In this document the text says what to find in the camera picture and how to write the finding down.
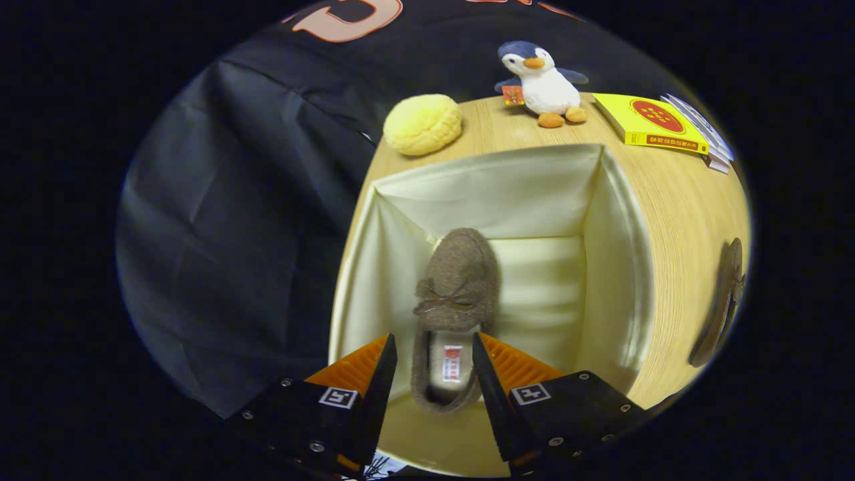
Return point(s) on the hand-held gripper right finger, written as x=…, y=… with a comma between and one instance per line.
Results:
x=494, y=401

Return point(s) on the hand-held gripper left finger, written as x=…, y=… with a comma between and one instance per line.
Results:
x=377, y=401

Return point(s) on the brown fuzzy shoe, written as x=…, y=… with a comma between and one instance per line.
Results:
x=461, y=267
x=725, y=300

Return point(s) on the beige fabric storage box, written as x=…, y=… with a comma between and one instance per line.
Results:
x=534, y=194

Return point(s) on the yellow plush bun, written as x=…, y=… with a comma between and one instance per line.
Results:
x=422, y=125

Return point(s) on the penguin plush toy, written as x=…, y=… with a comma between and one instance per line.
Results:
x=548, y=87

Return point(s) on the yellow book with red circle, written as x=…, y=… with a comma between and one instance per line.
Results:
x=651, y=123

